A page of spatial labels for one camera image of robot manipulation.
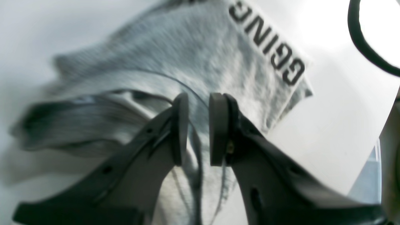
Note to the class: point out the grey t-shirt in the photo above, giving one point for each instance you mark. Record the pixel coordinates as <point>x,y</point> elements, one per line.
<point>106,93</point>

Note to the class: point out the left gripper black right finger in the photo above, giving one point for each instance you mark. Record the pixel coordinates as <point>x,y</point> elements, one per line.
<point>275,189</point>

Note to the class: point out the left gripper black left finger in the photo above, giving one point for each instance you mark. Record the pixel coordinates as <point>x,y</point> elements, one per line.
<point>124,189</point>

